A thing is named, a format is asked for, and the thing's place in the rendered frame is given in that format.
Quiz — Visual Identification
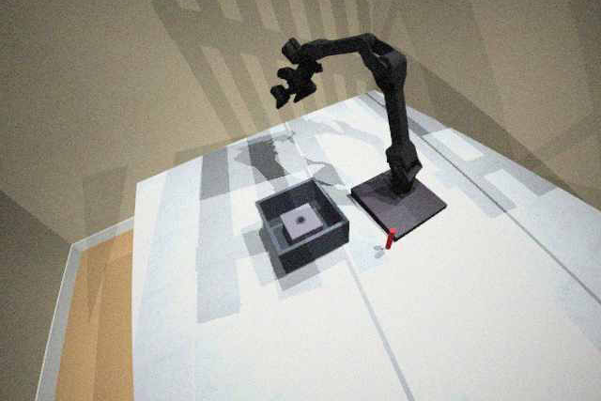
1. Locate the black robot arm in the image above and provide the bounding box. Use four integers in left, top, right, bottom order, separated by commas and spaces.
277, 33, 423, 198

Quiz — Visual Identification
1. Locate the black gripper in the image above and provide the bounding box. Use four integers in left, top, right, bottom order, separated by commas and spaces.
270, 71, 317, 110

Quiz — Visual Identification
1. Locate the dark red peg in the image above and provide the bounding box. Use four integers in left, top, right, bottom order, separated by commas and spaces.
386, 228, 395, 250

